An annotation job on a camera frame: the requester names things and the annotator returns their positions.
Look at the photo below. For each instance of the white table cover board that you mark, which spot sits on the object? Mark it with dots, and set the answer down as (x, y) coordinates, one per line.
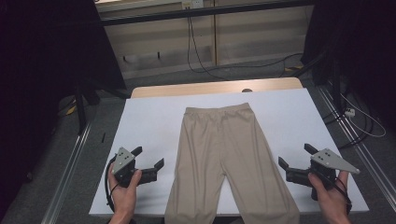
(149, 124)

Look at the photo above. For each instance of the white wall socket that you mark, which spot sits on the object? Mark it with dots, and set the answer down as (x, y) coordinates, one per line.
(193, 3)

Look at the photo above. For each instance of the light wooden table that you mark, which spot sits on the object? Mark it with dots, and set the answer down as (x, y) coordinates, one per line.
(193, 88)

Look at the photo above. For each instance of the person's right hand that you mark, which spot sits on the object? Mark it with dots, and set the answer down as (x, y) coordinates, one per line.
(333, 202)

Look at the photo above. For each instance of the black metal stand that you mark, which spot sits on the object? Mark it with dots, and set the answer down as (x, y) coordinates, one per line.
(81, 109)
(334, 84)

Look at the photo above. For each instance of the light wooden cabinet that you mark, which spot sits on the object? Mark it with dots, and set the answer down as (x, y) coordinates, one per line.
(249, 34)

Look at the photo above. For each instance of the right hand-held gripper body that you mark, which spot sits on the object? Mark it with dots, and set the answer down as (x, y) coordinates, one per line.
(330, 158)

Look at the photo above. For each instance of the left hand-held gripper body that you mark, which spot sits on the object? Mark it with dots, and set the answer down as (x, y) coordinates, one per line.
(123, 160)

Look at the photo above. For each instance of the small black stick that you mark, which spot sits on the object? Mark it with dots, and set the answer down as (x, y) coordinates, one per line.
(103, 137)

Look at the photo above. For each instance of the black horizontal bar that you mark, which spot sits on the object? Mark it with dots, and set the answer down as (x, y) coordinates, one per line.
(202, 11)

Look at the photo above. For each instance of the aluminium floor rail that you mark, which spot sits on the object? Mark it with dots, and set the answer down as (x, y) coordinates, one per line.
(358, 146)
(67, 174)

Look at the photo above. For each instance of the yellow floor tape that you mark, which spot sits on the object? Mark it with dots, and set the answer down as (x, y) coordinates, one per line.
(71, 109)
(294, 67)

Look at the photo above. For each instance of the person's left hand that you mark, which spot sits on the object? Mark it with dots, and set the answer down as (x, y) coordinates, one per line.
(124, 199)

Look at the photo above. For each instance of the white power adapter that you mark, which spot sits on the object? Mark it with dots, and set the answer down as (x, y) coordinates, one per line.
(350, 112)

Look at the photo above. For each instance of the beige pants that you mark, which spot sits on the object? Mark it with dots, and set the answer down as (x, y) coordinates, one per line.
(218, 140)

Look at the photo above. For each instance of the black curtain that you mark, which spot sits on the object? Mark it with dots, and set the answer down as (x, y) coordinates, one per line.
(358, 46)
(46, 62)

